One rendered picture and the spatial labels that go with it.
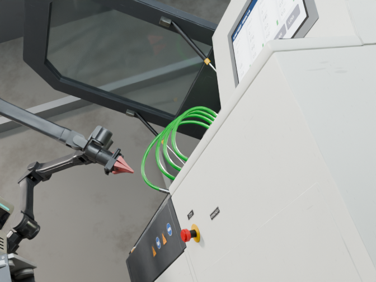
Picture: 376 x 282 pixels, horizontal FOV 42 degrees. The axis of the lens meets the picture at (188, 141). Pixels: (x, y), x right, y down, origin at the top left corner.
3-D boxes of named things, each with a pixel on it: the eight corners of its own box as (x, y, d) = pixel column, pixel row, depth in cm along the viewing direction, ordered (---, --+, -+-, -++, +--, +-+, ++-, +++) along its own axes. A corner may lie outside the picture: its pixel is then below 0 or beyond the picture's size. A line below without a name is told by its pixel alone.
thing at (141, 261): (137, 296, 195) (127, 258, 201) (147, 294, 197) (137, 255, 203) (182, 251, 144) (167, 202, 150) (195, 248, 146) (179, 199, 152)
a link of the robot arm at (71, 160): (40, 184, 248) (24, 171, 243) (45, 174, 252) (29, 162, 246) (98, 164, 224) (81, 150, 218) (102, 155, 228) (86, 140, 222)
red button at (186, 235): (182, 248, 132) (177, 230, 134) (196, 244, 134) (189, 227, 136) (188, 241, 128) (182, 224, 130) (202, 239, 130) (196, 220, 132)
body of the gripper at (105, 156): (121, 149, 187) (105, 140, 189) (107, 170, 183) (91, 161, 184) (122, 155, 193) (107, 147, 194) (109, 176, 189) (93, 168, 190)
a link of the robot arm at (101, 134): (70, 145, 193) (70, 141, 185) (86, 121, 196) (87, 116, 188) (97, 160, 194) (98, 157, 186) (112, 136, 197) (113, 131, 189)
